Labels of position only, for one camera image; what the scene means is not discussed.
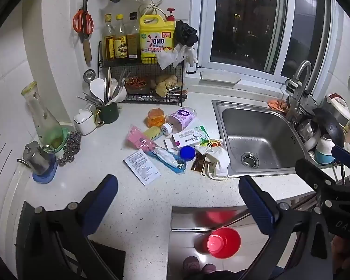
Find white green medicine box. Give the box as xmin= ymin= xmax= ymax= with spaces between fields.
xmin=171 ymin=125 xmax=210 ymax=149

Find white rag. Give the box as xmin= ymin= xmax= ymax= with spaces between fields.
xmin=157 ymin=45 xmax=198 ymax=70

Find white rice cooker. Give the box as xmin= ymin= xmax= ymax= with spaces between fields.
xmin=321 ymin=93 xmax=350 ymax=126

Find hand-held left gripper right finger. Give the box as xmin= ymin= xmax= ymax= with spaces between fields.
xmin=238 ymin=175 xmax=333 ymax=280

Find orange handled scissors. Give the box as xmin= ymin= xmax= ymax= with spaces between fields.
xmin=73 ymin=0 xmax=94 ymax=35

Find ginger root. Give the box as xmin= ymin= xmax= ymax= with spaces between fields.
xmin=155 ymin=74 xmax=183 ymax=97

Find white ceramic spoon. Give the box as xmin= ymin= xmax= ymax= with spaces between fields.
xmin=89 ymin=78 xmax=105 ymax=102

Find steel wool scrubber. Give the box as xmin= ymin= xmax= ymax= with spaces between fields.
xmin=57 ymin=131 xmax=82 ymax=166

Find yellow label sauce bottle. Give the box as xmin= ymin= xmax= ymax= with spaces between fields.
xmin=114 ymin=14 xmax=129 ymax=60

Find yellow scrubbing brush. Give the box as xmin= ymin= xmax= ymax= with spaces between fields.
xmin=143 ymin=126 xmax=165 ymax=141

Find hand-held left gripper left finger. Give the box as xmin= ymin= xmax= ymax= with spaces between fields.
xmin=16 ymin=174 xmax=126 ymax=280

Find stainless steel sink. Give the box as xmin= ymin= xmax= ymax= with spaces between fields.
xmin=211 ymin=99 xmax=310 ymax=178

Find blue bottle cap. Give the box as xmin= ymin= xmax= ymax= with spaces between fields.
xmin=179 ymin=146 xmax=196 ymax=161

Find blue clear plastic wrapper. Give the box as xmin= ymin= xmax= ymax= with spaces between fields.
xmin=150 ymin=147 xmax=187 ymax=175

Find dark green mug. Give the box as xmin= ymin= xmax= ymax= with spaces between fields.
xmin=94 ymin=103 xmax=119 ymax=126

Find yellow detergent jug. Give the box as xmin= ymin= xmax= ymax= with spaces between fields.
xmin=139 ymin=8 xmax=176 ymax=65

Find black wok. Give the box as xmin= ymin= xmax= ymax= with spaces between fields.
xmin=312 ymin=108 xmax=345 ymax=148

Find orange cloth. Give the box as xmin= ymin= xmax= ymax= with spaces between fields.
xmin=267 ymin=99 xmax=289 ymax=113

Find white printed leaflet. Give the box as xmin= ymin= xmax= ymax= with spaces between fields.
xmin=123 ymin=149 xmax=161 ymax=186

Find white frame window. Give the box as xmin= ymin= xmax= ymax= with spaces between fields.
xmin=189 ymin=0 xmax=339 ymax=85

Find red plastic bucket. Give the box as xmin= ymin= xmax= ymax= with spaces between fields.
xmin=206 ymin=227 xmax=241 ymax=259

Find clear yellow cap bottle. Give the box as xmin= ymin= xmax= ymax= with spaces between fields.
xmin=102 ymin=14 xmax=116 ymax=61

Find tall glass bottle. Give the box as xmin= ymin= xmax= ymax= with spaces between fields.
xmin=21 ymin=81 xmax=64 ymax=149

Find white paper bag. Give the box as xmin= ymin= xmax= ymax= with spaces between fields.
xmin=195 ymin=146 xmax=231 ymax=180

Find pink packet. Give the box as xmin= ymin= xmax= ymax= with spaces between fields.
xmin=127 ymin=125 xmax=158 ymax=154

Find black plastic bag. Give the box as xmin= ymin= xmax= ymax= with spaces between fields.
xmin=174 ymin=20 xmax=198 ymax=48

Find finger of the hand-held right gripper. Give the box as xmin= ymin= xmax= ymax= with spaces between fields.
xmin=331 ymin=145 xmax=350 ymax=170
xmin=294 ymin=158 xmax=343 ymax=194

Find yellow snack packet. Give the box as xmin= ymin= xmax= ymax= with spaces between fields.
xmin=201 ymin=138 xmax=224 ymax=149

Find blue white cup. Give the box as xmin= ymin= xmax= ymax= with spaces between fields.
xmin=314 ymin=134 xmax=336 ymax=164

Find green plastic bowl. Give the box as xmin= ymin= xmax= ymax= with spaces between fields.
xmin=48 ymin=127 xmax=69 ymax=152

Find blue saucer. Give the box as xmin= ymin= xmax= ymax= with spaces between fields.
xmin=32 ymin=157 xmax=59 ymax=184

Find black wire rack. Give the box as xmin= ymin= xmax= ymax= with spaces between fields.
xmin=98 ymin=41 xmax=187 ymax=107

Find small brown sauce bottle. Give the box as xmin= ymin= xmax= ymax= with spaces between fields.
xmin=191 ymin=152 xmax=207 ymax=172

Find bundle of metal utensils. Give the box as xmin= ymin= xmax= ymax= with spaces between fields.
xmin=76 ymin=67 xmax=132 ymax=105

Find orange plastic jar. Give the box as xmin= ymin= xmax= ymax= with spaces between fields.
xmin=147 ymin=108 xmax=166 ymax=128

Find dried red chilies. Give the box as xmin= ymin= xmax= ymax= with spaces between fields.
xmin=125 ymin=76 xmax=151 ymax=94

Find metal faucet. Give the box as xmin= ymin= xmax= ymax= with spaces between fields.
xmin=285 ymin=60 xmax=317 ymax=123

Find white condiment jar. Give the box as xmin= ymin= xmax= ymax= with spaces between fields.
xmin=73 ymin=105 xmax=97 ymax=135

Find dark cap sauce bottle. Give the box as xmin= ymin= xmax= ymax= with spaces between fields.
xmin=127 ymin=12 xmax=140 ymax=60

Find purple label plastic jar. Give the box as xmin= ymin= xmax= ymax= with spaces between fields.
xmin=162 ymin=106 xmax=198 ymax=137

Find metal oil pot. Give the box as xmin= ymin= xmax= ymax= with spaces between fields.
xmin=17 ymin=141 xmax=56 ymax=175

